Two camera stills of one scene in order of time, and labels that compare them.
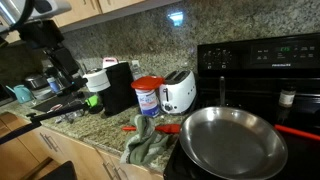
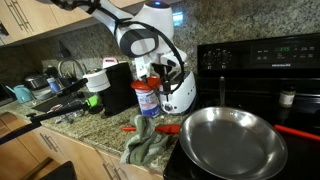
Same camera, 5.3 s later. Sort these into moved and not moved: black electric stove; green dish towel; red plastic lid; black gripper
Moved: black gripper
Not moved: green dish towel; black electric stove; red plastic lid
